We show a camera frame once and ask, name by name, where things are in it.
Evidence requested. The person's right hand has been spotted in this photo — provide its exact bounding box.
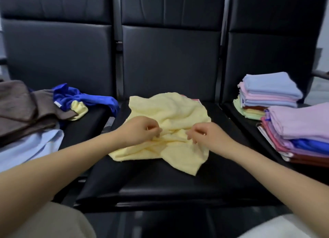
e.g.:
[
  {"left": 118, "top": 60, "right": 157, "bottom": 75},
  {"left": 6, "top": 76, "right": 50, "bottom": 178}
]
[{"left": 186, "top": 122, "right": 233, "bottom": 156}]

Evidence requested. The person's left hand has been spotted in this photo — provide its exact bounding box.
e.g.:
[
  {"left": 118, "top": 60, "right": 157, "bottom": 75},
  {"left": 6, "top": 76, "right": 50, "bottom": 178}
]
[{"left": 120, "top": 116, "right": 164, "bottom": 149}]

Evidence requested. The pale yellow towel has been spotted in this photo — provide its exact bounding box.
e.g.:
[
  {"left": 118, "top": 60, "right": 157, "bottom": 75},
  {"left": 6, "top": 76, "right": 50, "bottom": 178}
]
[{"left": 108, "top": 92, "right": 212, "bottom": 176}]

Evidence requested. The person's left forearm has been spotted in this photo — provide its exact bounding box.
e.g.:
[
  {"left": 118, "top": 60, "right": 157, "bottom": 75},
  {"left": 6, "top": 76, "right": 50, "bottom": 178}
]
[{"left": 0, "top": 131, "right": 126, "bottom": 230}]

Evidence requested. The person's right forearm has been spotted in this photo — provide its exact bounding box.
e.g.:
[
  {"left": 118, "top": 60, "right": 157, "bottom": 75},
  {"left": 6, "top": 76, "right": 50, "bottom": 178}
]
[{"left": 224, "top": 140, "right": 329, "bottom": 238}]

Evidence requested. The pink cloth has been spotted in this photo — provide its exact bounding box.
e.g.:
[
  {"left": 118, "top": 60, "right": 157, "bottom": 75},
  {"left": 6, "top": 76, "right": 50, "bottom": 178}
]
[{"left": 180, "top": 94, "right": 201, "bottom": 103}]

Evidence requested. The black leather chair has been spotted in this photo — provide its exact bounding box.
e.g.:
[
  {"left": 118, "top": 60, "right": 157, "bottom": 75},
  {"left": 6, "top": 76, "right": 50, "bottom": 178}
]
[
  {"left": 74, "top": 0, "right": 281, "bottom": 212},
  {"left": 0, "top": 0, "right": 119, "bottom": 153},
  {"left": 221, "top": 0, "right": 329, "bottom": 187}
]

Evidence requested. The royal blue cloth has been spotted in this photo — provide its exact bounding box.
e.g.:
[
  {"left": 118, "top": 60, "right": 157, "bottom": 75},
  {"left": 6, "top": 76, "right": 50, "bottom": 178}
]
[{"left": 52, "top": 83, "right": 120, "bottom": 117}]

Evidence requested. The small yellow cloth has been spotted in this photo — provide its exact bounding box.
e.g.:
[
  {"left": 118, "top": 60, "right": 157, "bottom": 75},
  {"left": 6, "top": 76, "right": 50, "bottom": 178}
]
[{"left": 69, "top": 100, "right": 89, "bottom": 121}]

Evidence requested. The stack of folded pastel towels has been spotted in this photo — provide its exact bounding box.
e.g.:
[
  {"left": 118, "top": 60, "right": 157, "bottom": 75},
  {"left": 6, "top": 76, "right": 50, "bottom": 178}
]
[{"left": 233, "top": 72, "right": 304, "bottom": 121}]

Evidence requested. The stack of folded lilac and red towels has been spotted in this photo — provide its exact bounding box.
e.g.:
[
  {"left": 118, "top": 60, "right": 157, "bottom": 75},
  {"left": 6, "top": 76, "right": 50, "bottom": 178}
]
[{"left": 257, "top": 102, "right": 329, "bottom": 168}]

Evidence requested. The person's light trouser leg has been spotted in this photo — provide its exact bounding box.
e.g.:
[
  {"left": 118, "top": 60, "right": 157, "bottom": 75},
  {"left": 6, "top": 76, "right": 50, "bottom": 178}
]
[
  {"left": 236, "top": 213, "right": 318, "bottom": 238},
  {"left": 0, "top": 202, "right": 97, "bottom": 238}
]

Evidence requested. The light blue cloth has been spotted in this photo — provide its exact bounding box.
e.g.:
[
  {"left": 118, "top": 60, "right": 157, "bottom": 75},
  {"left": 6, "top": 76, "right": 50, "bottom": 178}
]
[{"left": 0, "top": 128, "right": 65, "bottom": 173}]

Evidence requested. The brown towel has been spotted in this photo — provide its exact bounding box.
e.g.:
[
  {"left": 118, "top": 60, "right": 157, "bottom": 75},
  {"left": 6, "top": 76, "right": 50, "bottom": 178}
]
[{"left": 0, "top": 80, "right": 77, "bottom": 146}]

